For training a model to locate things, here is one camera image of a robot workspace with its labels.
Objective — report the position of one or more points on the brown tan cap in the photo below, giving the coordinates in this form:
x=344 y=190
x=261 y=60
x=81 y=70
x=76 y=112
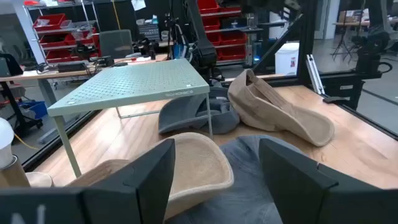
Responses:
x=280 y=115

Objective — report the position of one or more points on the blue plastic bin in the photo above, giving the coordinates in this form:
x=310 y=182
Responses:
x=34 y=109

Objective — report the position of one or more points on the beige cap with light brim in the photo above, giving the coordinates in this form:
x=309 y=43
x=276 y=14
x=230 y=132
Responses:
x=199 y=168

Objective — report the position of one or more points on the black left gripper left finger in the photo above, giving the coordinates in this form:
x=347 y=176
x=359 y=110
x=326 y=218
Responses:
x=140 y=193

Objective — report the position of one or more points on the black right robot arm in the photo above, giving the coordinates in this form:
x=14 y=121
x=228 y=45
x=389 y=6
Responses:
x=203 y=46

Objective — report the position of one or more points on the silver aluminium bar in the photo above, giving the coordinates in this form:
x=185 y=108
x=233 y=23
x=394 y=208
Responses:
x=314 y=74

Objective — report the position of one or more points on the white waste bin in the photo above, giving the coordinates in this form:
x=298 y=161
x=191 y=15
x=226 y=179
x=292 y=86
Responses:
x=287 y=59

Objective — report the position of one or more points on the black aluminium rig frame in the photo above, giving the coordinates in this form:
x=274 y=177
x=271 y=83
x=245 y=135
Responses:
x=306 y=46

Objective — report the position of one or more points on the white bulb lamp wooden base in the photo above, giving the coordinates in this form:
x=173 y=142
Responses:
x=6 y=140

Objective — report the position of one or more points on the red bin storage rack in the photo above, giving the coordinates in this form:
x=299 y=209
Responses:
x=53 y=40
x=230 y=37

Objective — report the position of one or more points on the black equipment stand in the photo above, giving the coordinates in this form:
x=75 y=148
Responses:
x=370 y=62

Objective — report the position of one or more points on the grey denim cap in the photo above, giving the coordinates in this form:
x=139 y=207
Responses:
x=183 y=115
x=245 y=186

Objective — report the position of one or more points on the wooden top desk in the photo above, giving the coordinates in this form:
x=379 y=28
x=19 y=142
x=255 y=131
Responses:
x=62 y=74

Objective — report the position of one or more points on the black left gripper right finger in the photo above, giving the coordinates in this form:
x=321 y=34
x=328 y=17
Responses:
x=289 y=186

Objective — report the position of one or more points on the green perforated metal shelf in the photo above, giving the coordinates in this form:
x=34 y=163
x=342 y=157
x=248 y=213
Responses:
x=130 y=84

